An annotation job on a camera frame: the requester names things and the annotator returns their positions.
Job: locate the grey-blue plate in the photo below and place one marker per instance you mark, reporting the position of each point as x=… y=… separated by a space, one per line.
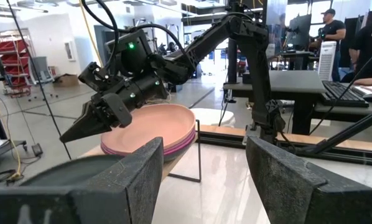
x=173 y=155

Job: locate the person with black cap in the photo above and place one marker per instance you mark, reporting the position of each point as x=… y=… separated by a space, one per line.
x=332 y=31

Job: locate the grey desk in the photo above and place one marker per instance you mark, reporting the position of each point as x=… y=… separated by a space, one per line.
x=295 y=82

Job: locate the black keyboard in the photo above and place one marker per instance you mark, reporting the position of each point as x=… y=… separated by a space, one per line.
x=343 y=93

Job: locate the purple plate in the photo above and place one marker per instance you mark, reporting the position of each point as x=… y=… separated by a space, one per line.
x=181 y=145

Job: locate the black monitor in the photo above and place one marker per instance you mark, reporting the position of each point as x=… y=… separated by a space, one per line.
x=299 y=31

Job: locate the white plate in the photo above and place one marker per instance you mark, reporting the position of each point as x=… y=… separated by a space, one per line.
x=211 y=116

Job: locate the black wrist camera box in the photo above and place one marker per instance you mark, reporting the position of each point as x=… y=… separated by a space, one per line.
x=133 y=53

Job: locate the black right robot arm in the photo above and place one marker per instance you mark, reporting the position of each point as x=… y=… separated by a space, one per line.
x=254 y=62

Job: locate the pink plate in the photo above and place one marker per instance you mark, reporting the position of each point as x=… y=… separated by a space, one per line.
x=161 y=124

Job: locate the cardboard box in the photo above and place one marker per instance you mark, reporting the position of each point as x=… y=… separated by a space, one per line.
x=66 y=80

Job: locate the dark grey plate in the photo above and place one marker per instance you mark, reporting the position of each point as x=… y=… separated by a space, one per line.
x=77 y=171

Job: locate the grey office chair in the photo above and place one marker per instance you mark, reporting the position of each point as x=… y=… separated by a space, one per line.
x=41 y=68

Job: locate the black frame post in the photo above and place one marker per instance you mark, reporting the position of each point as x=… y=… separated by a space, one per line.
x=232 y=53

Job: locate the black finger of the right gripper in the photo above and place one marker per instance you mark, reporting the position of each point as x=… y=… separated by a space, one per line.
x=92 y=130
x=81 y=116

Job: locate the wooden table edge strip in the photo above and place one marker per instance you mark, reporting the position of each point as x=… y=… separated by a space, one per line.
x=347 y=143

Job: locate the red storage rack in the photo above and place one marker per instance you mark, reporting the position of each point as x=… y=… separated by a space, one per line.
x=13 y=62

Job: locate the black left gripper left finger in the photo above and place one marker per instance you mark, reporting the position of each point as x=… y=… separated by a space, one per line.
x=127 y=189

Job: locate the black power adapter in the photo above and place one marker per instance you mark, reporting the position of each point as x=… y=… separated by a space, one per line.
x=37 y=150

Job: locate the person in black printed shirt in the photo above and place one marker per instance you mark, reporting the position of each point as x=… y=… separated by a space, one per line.
x=371 y=40

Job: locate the grey low cart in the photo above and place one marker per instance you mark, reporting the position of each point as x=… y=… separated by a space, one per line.
x=2 y=146

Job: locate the black aluminium frame rail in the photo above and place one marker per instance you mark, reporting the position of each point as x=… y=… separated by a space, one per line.
x=344 y=155

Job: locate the black slanted strut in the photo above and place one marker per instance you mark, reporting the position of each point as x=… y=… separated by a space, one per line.
x=351 y=130

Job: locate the white tower appliance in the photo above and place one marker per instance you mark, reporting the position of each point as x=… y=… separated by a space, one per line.
x=327 y=60

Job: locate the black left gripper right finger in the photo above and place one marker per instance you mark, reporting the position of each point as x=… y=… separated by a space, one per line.
x=285 y=189

